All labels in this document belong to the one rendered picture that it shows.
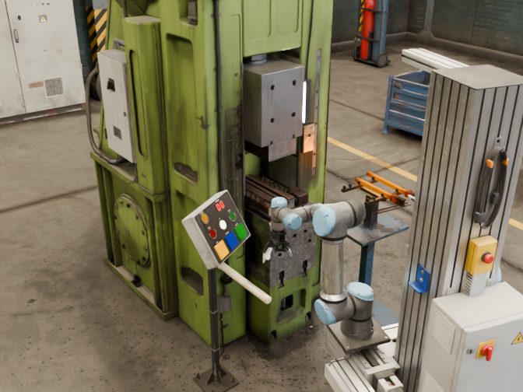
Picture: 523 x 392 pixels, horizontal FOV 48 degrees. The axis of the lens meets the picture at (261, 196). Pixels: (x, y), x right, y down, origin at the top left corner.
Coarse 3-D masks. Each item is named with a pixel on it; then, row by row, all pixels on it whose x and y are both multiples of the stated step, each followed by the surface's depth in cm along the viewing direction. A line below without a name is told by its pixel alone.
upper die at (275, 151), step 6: (294, 138) 334; (246, 144) 340; (252, 144) 335; (270, 144) 326; (276, 144) 327; (282, 144) 330; (288, 144) 333; (294, 144) 336; (246, 150) 342; (252, 150) 337; (258, 150) 332; (264, 150) 328; (270, 150) 326; (276, 150) 329; (282, 150) 331; (288, 150) 334; (294, 150) 338; (258, 156) 334; (264, 156) 330; (270, 156) 327; (276, 156) 330; (282, 156) 333
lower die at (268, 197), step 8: (248, 176) 378; (248, 184) 367; (264, 184) 366; (248, 192) 359; (256, 192) 357; (264, 192) 357; (280, 192) 356; (248, 200) 355; (256, 200) 350; (288, 200) 349; (264, 208) 344
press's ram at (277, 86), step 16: (256, 64) 323; (272, 64) 323; (288, 64) 323; (256, 80) 308; (272, 80) 309; (288, 80) 316; (256, 96) 312; (272, 96) 313; (288, 96) 320; (256, 112) 315; (272, 112) 317; (288, 112) 324; (256, 128) 320; (272, 128) 321; (288, 128) 328; (256, 144) 324
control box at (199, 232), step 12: (228, 192) 312; (204, 204) 303; (216, 204) 302; (228, 204) 310; (192, 216) 286; (216, 216) 299; (228, 216) 307; (240, 216) 315; (192, 228) 288; (204, 228) 290; (216, 228) 297; (228, 228) 304; (192, 240) 292; (204, 240) 288; (216, 240) 294; (204, 252) 291; (216, 252) 292; (216, 264) 291
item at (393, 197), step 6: (360, 180) 371; (366, 186) 368; (372, 186) 364; (378, 192) 360; (384, 192) 356; (390, 198) 351; (396, 198) 350; (402, 198) 347; (396, 204) 350; (402, 204) 346
